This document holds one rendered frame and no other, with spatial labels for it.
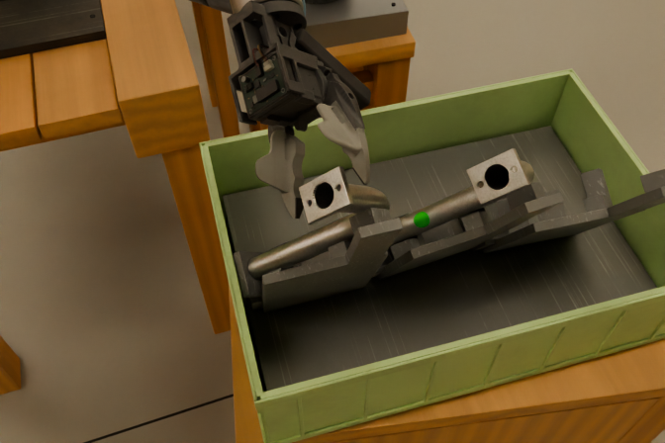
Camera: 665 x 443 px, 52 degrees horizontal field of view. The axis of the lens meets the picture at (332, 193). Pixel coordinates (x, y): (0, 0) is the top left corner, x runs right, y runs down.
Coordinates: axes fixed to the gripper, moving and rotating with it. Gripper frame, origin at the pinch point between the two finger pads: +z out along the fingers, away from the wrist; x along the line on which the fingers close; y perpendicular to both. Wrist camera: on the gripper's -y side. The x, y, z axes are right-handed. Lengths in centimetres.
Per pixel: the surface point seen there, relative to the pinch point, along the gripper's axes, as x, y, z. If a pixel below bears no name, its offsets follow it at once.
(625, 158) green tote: 17, -51, -3
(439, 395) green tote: -12.3, -29.4, 22.1
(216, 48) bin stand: -74, -72, -80
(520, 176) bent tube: 14.9, -11.3, 3.4
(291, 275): -12.2, -5.2, 4.7
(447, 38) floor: -50, -179, -101
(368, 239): 0.5, -3.3, 5.1
